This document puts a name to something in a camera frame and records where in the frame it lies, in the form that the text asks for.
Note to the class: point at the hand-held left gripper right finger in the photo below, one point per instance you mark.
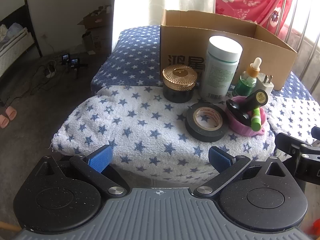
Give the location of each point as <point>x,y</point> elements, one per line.
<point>220,158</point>

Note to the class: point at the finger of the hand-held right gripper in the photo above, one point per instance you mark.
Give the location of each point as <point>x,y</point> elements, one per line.
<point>316,131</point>
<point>287,143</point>

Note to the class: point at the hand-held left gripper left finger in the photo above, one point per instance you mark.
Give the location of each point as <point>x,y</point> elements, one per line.
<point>101,158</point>

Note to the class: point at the pink plastic lid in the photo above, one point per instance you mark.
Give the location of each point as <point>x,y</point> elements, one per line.
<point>240,128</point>

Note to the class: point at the green lip balm stick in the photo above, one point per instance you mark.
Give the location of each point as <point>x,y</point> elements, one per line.
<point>256,120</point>

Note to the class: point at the black tape roll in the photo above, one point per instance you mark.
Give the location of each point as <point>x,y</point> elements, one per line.
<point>192,127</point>

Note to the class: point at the black oval object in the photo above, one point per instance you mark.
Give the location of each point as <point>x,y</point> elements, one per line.
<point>237,110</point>

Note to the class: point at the black tube gold end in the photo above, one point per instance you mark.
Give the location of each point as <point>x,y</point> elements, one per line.
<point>255,100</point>

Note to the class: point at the white charger plug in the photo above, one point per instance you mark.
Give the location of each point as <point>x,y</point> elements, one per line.
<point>266,86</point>

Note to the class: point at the green dropper bottle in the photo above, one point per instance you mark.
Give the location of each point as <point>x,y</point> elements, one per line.
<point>246,85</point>

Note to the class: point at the black jar gold lid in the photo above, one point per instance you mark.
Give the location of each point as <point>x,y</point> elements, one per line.
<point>178,90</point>

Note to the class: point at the brown cardboard box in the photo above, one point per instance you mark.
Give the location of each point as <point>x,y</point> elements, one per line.
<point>180,37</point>

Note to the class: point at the white star blanket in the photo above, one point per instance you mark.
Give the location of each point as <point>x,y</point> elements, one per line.
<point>125,130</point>

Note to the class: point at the metal railing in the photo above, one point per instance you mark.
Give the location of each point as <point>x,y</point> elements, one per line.
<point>313,80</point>

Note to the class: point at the red object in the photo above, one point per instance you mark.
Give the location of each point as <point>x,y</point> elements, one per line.
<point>314,227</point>

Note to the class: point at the pink slipper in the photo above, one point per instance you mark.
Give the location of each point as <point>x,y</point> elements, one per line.
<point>3,121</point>
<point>11,112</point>

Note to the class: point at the wooden stick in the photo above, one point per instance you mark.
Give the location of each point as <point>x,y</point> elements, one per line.
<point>10,226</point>

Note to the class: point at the printed cardboard box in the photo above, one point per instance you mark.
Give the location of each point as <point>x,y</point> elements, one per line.
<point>96,41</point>

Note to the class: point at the bed with quilted mattress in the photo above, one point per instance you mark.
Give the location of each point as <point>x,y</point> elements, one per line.
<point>17,47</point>

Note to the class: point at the open cardboard box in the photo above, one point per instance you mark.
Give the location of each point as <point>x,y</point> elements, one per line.
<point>96,17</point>

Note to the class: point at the red floral cloth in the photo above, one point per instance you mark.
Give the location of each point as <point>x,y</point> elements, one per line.
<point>250,0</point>

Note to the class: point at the pile of clothes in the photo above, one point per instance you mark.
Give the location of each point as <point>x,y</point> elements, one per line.
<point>10,31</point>

